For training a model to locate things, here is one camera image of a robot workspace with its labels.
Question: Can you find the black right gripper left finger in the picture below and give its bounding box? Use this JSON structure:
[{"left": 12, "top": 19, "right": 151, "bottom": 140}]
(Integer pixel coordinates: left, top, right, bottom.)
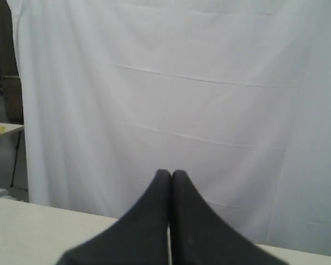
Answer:
[{"left": 57, "top": 169, "right": 170, "bottom": 264}]

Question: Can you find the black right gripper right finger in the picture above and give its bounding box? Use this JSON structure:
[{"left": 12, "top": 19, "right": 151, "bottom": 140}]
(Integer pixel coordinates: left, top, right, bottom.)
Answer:
[{"left": 169, "top": 170, "right": 286, "bottom": 265}]

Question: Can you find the white backdrop cloth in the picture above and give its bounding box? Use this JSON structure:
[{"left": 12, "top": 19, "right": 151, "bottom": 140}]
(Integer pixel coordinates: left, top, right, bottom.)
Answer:
[{"left": 8, "top": 1, "right": 331, "bottom": 255}]

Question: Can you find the background table with legs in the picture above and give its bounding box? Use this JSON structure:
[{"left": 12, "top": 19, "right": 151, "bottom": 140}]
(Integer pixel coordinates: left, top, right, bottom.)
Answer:
[{"left": 0, "top": 123, "right": 28, "bottom": 190}]

